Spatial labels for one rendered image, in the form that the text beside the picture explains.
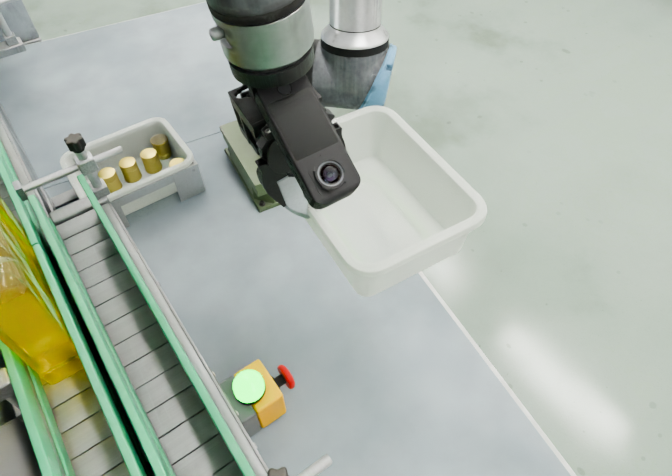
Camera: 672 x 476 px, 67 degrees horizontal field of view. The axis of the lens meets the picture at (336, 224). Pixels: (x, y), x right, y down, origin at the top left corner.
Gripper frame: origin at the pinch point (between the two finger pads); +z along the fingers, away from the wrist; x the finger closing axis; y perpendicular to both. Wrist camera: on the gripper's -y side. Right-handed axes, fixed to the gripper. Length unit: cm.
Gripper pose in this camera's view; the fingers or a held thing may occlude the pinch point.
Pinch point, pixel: (313, 212)
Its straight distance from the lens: 56.8
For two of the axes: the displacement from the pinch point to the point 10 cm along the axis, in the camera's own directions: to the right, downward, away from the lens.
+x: -8.6, 4.5, -2.2
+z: 1.0, 5.8, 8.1
